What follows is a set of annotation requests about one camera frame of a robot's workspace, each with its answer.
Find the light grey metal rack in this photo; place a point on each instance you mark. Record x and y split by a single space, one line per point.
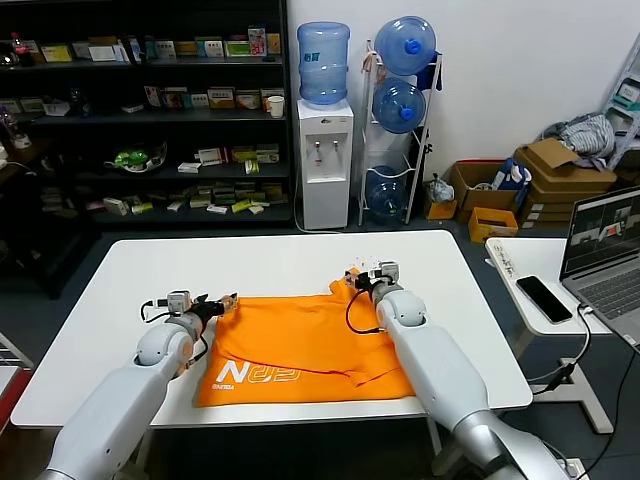
625 114

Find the yellow cardboard box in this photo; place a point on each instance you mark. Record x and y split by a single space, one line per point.
440 210

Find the white water dispenser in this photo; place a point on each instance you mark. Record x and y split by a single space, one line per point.
325 198

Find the white green flat carton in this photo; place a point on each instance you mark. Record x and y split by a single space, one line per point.
268 153

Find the plain white box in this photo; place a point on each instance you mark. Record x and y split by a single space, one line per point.
103 53

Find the brown cardboard box with flap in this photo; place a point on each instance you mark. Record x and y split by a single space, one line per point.
555 159

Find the dark blue bottle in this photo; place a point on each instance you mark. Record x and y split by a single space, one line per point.
79 103

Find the flat yellow box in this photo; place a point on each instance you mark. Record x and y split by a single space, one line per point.
56 53

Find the small white box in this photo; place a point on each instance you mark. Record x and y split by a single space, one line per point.
199 101

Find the white floor power strip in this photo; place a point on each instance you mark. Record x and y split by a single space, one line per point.
575 467

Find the cola bottle red label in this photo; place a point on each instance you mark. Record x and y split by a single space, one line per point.
22 50

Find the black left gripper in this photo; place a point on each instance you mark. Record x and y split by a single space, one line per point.
207 314

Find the black power adapter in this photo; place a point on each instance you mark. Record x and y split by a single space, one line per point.
560 376

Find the green white flat box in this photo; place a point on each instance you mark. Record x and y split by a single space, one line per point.
237 49

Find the grey laptop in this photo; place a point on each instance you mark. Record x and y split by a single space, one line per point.
600 293

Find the grey plastic bag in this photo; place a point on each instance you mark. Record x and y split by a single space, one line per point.
441 190

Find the silver bowl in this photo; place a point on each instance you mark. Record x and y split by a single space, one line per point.
145 167

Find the orange cardboard box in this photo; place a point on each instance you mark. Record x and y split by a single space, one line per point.
492 230

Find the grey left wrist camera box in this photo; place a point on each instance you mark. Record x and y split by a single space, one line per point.
179 302

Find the white teal box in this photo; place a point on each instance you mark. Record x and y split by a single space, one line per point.
629 96

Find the yellow medicine box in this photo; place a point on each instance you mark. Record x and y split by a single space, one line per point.
185 48

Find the small yellow carton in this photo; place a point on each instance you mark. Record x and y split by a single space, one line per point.
274 44

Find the blue white package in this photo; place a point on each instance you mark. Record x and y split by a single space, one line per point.
510 174

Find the black smartphone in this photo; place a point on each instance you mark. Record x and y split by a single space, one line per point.
542 299

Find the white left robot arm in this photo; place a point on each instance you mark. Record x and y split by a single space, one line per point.
125 390

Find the yellow white box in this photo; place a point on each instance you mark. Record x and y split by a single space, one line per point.
221 98

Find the blue water jug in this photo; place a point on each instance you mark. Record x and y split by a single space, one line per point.
395 106
324 68
385 195
400 48

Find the black shelving unit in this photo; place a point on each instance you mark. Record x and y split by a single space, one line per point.
215 63

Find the brown box white labels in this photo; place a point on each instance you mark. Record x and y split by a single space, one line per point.
550 209

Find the red white cabinet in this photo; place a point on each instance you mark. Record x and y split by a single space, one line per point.
15 392

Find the green plastic packet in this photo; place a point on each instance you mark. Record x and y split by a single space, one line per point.
131 158

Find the small white side table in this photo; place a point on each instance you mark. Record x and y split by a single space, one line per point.
537 259

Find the purple cloth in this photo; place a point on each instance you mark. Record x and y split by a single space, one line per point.
592 164

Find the white paper cup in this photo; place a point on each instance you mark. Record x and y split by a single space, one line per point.
276 106

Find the pink blue carton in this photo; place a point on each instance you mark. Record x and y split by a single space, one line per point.
257 43

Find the beige hanging cloth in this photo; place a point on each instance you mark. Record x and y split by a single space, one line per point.
371 63

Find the small scattered crumbs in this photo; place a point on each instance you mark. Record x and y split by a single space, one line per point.
365 261

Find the open brown cardboard box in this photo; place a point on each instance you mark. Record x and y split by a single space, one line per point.
480 196

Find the white pink box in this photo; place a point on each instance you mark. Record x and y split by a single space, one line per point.
152 96

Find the white green medicine box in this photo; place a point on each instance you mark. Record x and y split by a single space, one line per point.
165 50
211 48

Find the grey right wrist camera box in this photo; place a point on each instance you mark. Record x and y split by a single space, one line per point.
386 272

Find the white red box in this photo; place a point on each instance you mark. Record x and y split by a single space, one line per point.
211 156

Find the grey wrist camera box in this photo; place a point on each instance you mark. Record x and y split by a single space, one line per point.
386 272
179 302

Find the grey striped clothes pile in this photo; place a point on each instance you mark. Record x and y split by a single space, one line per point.
585 131

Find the black stand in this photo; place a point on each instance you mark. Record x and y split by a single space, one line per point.
419 148

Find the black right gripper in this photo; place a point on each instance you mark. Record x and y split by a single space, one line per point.
366 284

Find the yellow green box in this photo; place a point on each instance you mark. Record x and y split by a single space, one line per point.
244 154

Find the orange T-shirt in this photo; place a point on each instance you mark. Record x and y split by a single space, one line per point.
300 340

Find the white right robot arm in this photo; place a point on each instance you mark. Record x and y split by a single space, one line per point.
440 370

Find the large white table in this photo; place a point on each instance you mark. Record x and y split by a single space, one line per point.
125 260

